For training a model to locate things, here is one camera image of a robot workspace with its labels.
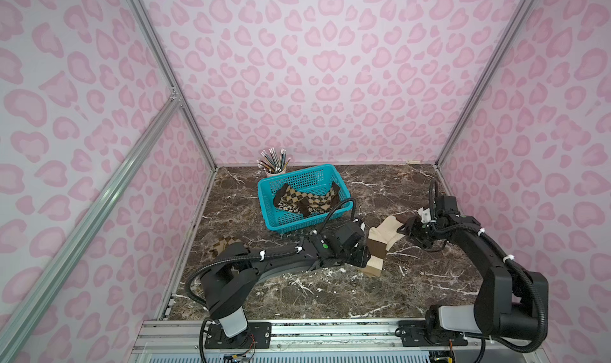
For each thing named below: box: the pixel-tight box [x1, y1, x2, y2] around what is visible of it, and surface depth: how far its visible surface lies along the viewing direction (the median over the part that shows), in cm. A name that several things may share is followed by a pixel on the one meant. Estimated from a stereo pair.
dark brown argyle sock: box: [273, 183, 312, 218], surface depth 105 cm
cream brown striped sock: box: [365, 214, 406, 258], surface depth 95 cm
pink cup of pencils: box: [256, 146, 292, 177], surface depth 109 cm
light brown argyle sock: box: [294, 181, 341, 214], surface depth 103 cm
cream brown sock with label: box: [361, 254, 385, 278], surface depth 88 cm
